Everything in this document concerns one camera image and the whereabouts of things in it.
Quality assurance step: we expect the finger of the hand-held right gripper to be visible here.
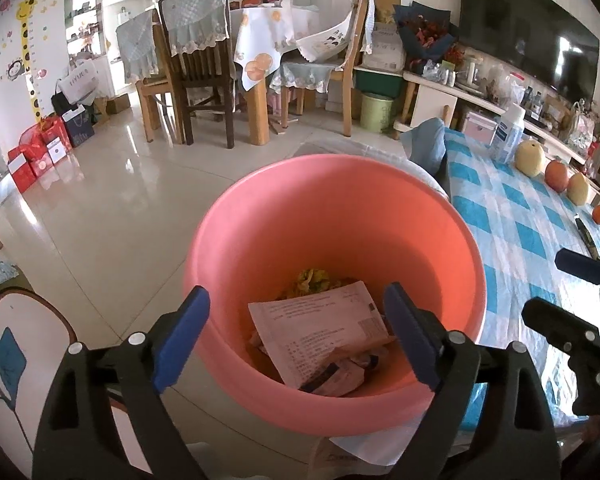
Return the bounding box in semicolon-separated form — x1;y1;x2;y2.
554;247;600;287
521;297;600;417

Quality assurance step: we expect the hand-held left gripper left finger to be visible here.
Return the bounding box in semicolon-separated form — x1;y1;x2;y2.
32;285;212;480

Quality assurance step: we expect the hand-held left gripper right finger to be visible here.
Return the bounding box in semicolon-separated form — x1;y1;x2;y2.
382;282;563;480

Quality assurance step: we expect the brown stick packet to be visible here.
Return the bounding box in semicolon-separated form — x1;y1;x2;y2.
574;215;597;257

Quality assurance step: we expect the large silver foil packet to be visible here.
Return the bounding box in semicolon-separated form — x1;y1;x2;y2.
247;281;388;388

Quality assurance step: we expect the yellow green wrapper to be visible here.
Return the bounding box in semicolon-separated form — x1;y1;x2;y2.
279;267;346;302

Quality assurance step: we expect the pink plastic bucket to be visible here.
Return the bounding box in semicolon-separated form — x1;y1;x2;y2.
182;152;487;437

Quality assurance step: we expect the small yellow pear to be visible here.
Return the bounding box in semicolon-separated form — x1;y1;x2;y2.
567;172;591;206

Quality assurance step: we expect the red apple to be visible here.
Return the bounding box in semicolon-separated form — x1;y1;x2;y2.
545;158;572;194

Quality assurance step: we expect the large yellow pear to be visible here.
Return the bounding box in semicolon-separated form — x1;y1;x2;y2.
514;139;547;179

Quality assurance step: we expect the clear plastic bag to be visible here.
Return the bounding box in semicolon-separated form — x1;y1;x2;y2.
567;101;599;149

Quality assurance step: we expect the white plastic bottle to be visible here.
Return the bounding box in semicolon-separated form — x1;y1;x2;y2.
489;104;527;164

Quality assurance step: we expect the pink storage box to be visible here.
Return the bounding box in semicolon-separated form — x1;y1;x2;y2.
464;110;499;145

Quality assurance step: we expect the child chair with blue drawing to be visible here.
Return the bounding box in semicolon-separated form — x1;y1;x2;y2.
0;287;77;480

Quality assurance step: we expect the white bin with liner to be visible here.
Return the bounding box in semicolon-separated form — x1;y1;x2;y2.
292;137;451;201

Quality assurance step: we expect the white TV cabinet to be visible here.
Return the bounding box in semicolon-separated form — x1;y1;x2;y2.
392;70;600;196

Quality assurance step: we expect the red white gift box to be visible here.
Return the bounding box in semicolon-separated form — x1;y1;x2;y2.
45;135;74;166

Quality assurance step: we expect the green bucket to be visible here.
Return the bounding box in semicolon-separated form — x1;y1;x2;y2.
360;92;396;135

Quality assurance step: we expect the dark paper bag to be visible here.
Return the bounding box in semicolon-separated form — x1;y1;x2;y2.
62;105;96;149

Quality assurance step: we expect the black television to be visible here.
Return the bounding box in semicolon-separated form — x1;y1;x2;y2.
459;0;600;107

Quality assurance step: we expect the wooden dining table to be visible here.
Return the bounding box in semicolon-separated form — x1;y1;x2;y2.
230;7;303;145

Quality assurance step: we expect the red gift bag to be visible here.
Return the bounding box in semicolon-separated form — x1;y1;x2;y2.
20;115;69;153

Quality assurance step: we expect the pink stool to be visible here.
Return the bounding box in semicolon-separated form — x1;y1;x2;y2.
267;85;306;129

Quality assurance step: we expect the green storage box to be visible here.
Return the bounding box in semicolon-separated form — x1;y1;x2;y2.
355;70;406;102

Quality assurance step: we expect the dark wooden chair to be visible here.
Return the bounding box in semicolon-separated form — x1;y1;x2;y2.
152;0;239;150

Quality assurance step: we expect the flower bouquet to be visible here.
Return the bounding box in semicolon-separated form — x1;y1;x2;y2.
394;4;458;74

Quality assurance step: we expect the white paper bag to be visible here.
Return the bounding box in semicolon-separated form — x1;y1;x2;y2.
61;60;101;104

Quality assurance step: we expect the light wooden chair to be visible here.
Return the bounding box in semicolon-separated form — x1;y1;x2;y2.
116;10;162;144
280;0;377;139

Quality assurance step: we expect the white sack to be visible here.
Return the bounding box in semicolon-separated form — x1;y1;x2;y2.
365;24;407;72

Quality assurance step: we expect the lace chair seat cover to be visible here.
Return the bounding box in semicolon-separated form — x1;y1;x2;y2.
270;57;352;94

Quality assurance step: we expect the orange print tablecloth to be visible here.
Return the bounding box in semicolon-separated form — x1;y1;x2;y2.
229;5;301;95

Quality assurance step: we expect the giraffe wall sticker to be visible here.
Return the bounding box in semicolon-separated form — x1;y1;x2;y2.
17;0;47;124

